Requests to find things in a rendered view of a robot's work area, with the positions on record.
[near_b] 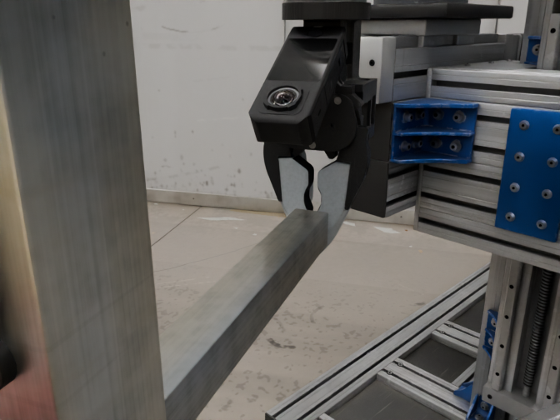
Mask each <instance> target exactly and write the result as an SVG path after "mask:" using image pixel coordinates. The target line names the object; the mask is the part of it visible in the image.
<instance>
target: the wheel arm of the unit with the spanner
mask: <svg viewBox="0 0 560 420"><path fill-rule="evenodd" d="M327 244H328V212H319V211H312V210H305V209H298V208H295V209H294V210H293V211H292V212H291V213H290V214H289V215H288V216H287V217H286V218H284V219H283V220H282V221H281V222H280V223H279V224H278V225H277V226H276V227H275V228H274V229H273V230H272V231H271V232H270V233H269V234H268V235H267V236H266V237H265V238H264V239H263V240H262V241H261V242H259V243H258V244H257V245H256V246H255V247H254V248H253V249H252V250H251V251H250V252H249V253H248V254H246V255H245V256H244V257H243V258H242V259H241V260H240V261H239V262H238V263H237V264H236V265H235V266H234V267H232V268H231V269H230V270H229V271H228V272H227V273H226V274H225V275H224V276H223V277H222V278H220V279H219V280H218V281H217V282H216V283H215V284H214V285H213V286H212V287H211V288H210V289H209V290H207V291H206V292H205V293H204V294H203V295H202V296H201V297H200V298H199V299H198V300H197V301H196V302H195V303H194V304H193V305H192V306H191V307H190V308H189V309H188V310H187V311H186V312H185V313H184V314H182V315H181V316H180V317H179V318H178V319H177V320H176V321H175V322H174V323H173V324H172V325H171V326H170V327H168V328H167V329H166V330H165V331H164V332H163V333H162V334H161V335H160V336H159V342H160V352H161V362H162V380H163V390H164V399H165V409H166V419H167V420H196V419H197V417H198V416H199V414H200V413H201V412H202V410H203V409H204V408H205V407H206V406H207V404H208V403H209V401H210V400H211V399H212V397H213V396H214V394H215V393H216V392H217V390H218V389H219V388H220V387H221V386H222V384H223V383H224V381H225V380H226V379H227V377H228V376H229V374H230V373H231V372H232V370H233V369H234V368H235V367H236V366H237V364H238V363H239V361H240V360H241V359H242V357H243V356H244V354H245V353H246V352H247V350H248V349H249V348H250V347H251V346H252V344H253V343H254V341H255V340H256V339H257V337H258V336H259V334H260V333H261V332H262V330H263V329H264V328H265V327H266V326H267V324H268V323H269V321H270V320H271V319H272V317H273V316H274V314H275V313H276V312H277V310H278V309H279V308H280V307H281V306H282V304H283V303H284V301H285V300H286V299H287V297H288V296H289V294H290V293H291V292H292V290H293V289H294V288H295V287H296V286H297V284H298V283H299V281H300V280H301V279H302V277H303V276H304V274H305V273H306V272H307V270H308V269H309V268H310V267H311V266H312V264H313V263H314V261H315V260H316V259H317V257H318V256H319V254H320V253H321V252H322V250H323V249H324V248H325V247H326V246H327Z"/></svg>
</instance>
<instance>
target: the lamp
mask: <svg viewBox="0 0 560 420"><path fill-rule="evenodd" d="M17 373H18V371H17V364H16V361H15V358H14V356H13V354H12V352H11V351H10V349H9V347H8V346H7V345H6V344H5V343H4V342H3V341H2V340H0V390H1V389H2V388H4V387H5V386H7V385H8V384H9V383H10V382H11V381H13V380H14V379H15V377H16V375H17Z"/></svg>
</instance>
